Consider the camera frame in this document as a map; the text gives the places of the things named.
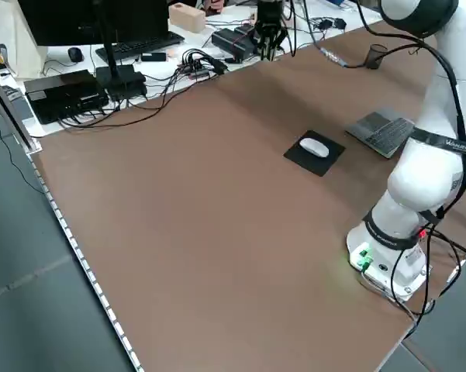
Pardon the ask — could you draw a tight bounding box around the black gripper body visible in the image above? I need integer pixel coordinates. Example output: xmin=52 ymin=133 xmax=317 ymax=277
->
xmin=257 ymin=0 xmax=285 ymax=26

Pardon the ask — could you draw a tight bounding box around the black mesh pen holder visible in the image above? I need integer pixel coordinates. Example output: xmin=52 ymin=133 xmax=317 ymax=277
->
xmin=365 ymin=43 xmax=388 ymax=70

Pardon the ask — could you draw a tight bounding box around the black power brick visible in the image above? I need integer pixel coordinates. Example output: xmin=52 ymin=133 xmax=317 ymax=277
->
xmin=211 ymin=27 xmax=259 ymax=63
xmin=234 ymin=23 xmax=259 ymax=40

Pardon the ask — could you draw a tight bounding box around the light wooden block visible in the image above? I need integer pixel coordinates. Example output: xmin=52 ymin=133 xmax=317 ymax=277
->
xmin=167 ymin=2 xmax=207 ymax=34

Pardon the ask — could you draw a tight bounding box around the black keyboard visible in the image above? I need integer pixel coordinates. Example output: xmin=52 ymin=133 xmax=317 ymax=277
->
xmin=95 ymin=30 xmax=186 ymax=61

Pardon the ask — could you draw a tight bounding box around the white computer mouse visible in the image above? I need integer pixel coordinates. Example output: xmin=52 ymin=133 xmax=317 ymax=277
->
xmin=299 ymin=137 xmax=330 ymax=158

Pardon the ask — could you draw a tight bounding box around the black mouse pad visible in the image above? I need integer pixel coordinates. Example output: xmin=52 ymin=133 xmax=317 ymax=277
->
xmin=282 ymin=129 xmax=347 ymax=177

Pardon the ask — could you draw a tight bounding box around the grey open laptop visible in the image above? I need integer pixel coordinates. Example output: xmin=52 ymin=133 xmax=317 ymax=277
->
xmin=344 ymin=110 xmax=416 ymax=160

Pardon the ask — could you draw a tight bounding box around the black pole stand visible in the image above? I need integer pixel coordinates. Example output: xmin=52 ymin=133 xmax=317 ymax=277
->
xmin=91 ymin=0 xmax=148 ymax=101

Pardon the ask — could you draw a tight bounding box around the black computer monitor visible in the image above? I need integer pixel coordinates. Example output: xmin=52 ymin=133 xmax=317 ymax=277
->
xmin=17 ymin=0 xmax=170 ymax=47

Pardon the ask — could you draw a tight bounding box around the flat black device box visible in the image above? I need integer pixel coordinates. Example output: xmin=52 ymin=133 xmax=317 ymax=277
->
xmin=24 ymin=69 xmax=110 ymax=126

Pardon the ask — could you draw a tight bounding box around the white table edge strip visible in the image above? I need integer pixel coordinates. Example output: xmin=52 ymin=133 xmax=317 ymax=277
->
xmin=29 ymin=153 xmax=145 ymax=372

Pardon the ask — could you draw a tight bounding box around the usb hub with cables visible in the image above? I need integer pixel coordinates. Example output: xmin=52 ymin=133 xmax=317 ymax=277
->
xmin=177 ymin=48 xmax=229 ymax=81

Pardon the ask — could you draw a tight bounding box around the black desk cable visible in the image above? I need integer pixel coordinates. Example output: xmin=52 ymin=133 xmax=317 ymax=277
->
xmin=60 ymin=71 xmax=222 ymax=131

